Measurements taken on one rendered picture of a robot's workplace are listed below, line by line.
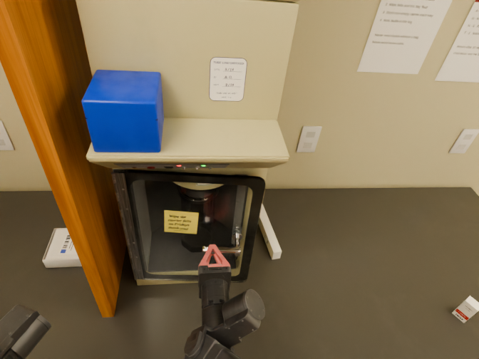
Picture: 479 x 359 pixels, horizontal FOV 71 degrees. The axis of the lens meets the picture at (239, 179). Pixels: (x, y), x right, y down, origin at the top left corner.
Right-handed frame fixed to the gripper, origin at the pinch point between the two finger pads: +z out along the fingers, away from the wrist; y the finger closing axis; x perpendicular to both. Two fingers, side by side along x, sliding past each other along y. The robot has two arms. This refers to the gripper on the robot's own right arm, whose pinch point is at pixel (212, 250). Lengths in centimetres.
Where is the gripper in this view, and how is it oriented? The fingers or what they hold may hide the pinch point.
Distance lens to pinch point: 79.1
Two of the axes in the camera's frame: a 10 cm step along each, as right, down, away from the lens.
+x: -9.9, 0.1, -1.4
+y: 0.9, -7.4, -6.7
